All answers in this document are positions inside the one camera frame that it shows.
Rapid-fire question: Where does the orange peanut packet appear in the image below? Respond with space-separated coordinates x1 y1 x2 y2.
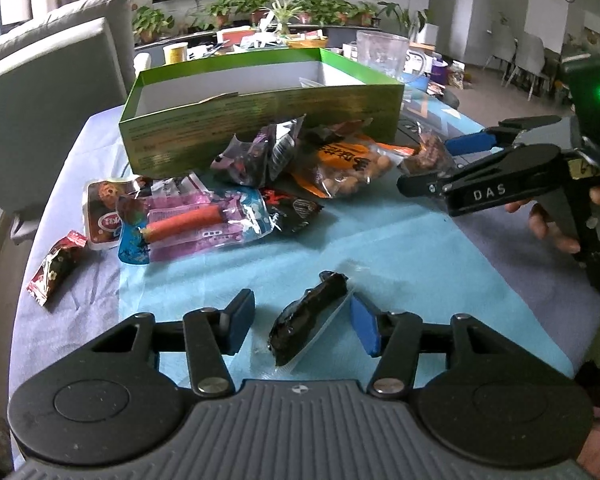
290 132 423 201

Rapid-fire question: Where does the grey armchair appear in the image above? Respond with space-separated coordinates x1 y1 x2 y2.
0 0 136 246

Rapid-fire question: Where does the green cardboard box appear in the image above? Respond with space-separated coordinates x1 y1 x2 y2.
118 47 406 179

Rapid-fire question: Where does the white round coffee table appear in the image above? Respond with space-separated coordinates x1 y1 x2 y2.
132 35 331 68

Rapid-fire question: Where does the purple and blue sausage packet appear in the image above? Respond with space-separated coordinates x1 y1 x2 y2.
116 172 276 266

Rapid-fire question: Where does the red and black candy packet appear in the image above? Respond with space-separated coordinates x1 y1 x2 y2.
26 230 88 308

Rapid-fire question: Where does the small purple box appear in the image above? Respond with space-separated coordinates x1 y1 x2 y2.
432 57 453 86

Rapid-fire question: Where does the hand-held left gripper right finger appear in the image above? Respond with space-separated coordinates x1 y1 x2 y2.
350 294 528 400

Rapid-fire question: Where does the round pudding cup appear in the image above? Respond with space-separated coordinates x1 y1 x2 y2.
82 175 141 252

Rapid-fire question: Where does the row of potted plants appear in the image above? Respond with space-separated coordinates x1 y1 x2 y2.
130 0 381 43

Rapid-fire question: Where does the dark purple snack packet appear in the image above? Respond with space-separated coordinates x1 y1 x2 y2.
210 132 273 188

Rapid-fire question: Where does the spider plant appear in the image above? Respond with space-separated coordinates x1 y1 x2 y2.
257 0 311 36

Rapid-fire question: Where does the black and red snack packet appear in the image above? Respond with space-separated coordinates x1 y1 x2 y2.
257 185 326 236

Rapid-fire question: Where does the white dining chair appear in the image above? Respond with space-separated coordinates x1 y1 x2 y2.
505 32 551 101
482 22 518 83

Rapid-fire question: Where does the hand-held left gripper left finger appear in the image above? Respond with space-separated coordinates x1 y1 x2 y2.
80 289 257 397

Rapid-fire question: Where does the clear glass pitcher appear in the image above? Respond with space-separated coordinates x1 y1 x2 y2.
355 30 431 88

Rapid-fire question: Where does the clear packet of brown nuts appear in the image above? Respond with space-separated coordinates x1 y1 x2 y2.
402 130 453 176

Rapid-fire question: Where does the red box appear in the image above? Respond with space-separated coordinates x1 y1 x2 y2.
216 29 257 46

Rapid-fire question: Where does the person's right hand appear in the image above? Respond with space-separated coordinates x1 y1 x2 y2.
505 180 600 256

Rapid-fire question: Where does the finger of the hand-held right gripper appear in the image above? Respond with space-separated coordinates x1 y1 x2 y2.
396 144 567 218
444 116 576 157

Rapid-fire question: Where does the black date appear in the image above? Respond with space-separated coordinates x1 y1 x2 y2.
267 260 358 373

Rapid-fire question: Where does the tall-leaf plant in white pot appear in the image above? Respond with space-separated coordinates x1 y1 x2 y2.
377 0 438 46

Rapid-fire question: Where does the yellow can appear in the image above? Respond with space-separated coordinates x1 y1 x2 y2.
162 42 188 66

